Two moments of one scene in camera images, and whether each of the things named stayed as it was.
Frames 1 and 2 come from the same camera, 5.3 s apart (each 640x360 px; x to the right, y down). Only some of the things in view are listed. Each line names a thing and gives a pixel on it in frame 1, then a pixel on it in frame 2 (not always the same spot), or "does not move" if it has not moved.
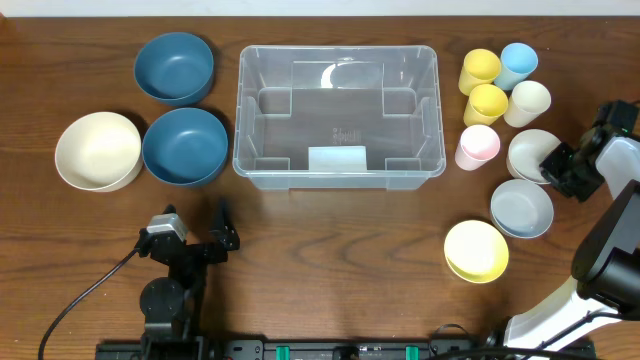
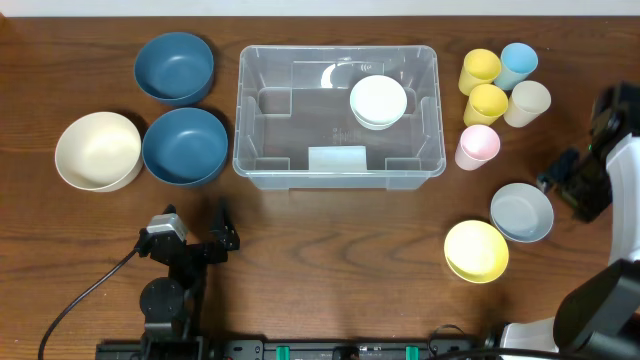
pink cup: (478, 144) does not move
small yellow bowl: (475, 252) does not move
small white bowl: (526, 151) to (378, 102)
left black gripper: (192, 250) does not move
